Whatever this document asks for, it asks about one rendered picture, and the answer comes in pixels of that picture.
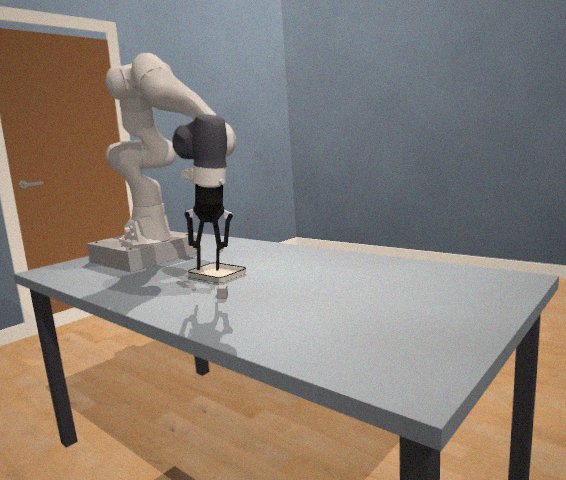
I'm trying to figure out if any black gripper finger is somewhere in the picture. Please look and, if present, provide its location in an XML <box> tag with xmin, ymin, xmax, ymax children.
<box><xmin>211</xmin><ymin>210</ymin><xmax>233</xmax><ymax>271</ymax></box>
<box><xmin>184</xmin><ymin>209</ymin><xmax>206</xmax><ymax>270</ymax></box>

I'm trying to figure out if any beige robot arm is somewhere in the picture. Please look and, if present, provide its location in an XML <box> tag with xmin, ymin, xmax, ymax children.
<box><xmin>106</xmin><ymin>53</ymin><xmax>236</xmax><ymax>245</ymax></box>

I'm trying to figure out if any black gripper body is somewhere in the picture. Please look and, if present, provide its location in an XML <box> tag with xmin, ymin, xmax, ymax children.
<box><xmin>193</xmin><ymin>184</ymin><xmax>225</xmax><ymax>223</ymax></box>

